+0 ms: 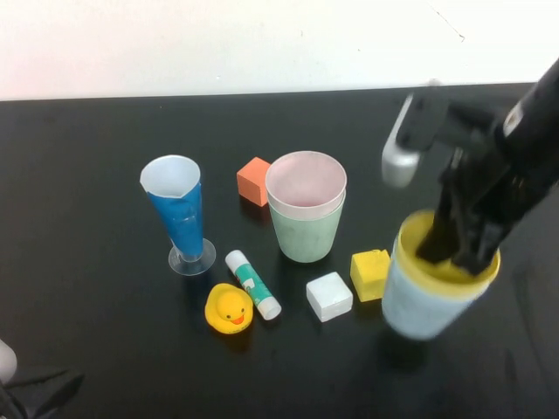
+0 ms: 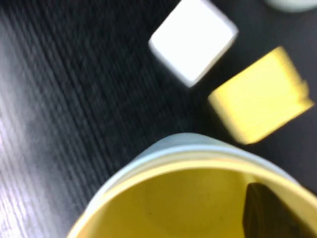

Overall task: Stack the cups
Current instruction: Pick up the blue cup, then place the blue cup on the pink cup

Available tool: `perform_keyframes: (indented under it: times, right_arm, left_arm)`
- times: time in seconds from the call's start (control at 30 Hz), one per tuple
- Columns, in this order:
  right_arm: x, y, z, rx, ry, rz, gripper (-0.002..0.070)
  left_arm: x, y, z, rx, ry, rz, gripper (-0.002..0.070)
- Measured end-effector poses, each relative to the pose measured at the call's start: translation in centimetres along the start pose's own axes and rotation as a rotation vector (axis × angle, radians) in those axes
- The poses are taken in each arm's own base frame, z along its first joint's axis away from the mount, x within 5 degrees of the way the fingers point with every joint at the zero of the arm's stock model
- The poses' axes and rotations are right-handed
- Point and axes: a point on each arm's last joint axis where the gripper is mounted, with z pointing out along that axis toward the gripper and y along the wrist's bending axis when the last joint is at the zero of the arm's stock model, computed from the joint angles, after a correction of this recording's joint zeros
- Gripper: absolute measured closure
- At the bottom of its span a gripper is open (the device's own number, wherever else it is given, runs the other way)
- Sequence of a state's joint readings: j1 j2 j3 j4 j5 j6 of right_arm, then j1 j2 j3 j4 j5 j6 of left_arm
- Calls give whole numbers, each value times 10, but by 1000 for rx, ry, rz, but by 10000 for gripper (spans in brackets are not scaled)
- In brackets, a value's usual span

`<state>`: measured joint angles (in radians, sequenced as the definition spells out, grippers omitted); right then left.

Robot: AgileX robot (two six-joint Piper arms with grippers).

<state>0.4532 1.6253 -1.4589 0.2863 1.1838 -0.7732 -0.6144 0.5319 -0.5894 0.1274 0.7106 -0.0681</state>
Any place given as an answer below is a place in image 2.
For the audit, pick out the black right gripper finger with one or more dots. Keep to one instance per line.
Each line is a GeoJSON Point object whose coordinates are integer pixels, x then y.
{"type": "Point", "coordinates": [275, 215]}

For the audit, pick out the yellow plastic cup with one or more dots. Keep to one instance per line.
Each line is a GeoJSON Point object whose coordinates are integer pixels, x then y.
{"type": "Point", "coordinates": [173, 198]}

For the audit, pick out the light blue plastic cup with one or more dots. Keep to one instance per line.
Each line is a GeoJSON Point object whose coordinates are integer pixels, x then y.
{"type": "Point", "coordinates": [153, 151]}

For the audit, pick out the yellow cube with notched corner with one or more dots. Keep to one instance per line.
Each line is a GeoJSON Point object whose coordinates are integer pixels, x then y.
{"type": "Point", "coordinates": [260, 99]}

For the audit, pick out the white foam cube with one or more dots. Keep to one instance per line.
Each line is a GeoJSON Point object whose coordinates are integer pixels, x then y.
{"type": "Point", "coordinates": [193, 39]}

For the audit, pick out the green plastic cup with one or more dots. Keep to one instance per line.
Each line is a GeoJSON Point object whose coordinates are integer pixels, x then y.
{"type": "Point", "coordinates": [289, 5]}

